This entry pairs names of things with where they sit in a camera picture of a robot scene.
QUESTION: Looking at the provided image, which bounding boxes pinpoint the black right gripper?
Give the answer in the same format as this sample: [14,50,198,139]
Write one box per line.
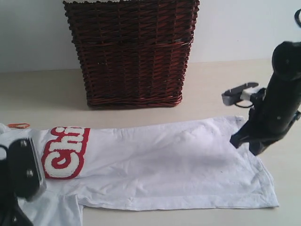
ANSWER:
[230,87,301,155]

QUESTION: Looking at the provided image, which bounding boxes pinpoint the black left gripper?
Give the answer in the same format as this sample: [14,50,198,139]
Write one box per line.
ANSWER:
[0,146,33,226]

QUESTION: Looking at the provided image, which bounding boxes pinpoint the white t-shirt red lettering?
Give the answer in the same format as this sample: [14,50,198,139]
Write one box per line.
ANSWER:
[0,116,279,226]

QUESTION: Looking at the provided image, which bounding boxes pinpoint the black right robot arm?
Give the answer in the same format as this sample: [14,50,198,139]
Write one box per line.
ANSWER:
[222,41,301,156]

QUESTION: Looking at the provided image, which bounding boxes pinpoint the dark brown wicker basket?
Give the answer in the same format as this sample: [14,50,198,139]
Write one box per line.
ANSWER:
[63,0,200,108]

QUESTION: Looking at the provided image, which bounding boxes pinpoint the orange clothing tag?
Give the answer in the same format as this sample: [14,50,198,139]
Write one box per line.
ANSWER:
[7,123,30,129]

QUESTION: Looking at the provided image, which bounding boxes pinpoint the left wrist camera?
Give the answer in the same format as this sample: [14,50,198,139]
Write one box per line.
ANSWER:
[6,137,47,202]

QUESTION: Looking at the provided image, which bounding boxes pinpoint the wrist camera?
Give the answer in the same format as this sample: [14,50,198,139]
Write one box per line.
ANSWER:
[6,137,47,202]
[221,82,266,108]

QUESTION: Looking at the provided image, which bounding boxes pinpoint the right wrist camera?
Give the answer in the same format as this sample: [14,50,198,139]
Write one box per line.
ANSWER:
[221,82,266,108]

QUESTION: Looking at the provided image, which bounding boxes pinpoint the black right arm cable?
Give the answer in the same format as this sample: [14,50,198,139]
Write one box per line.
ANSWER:
[294,8,301,29]

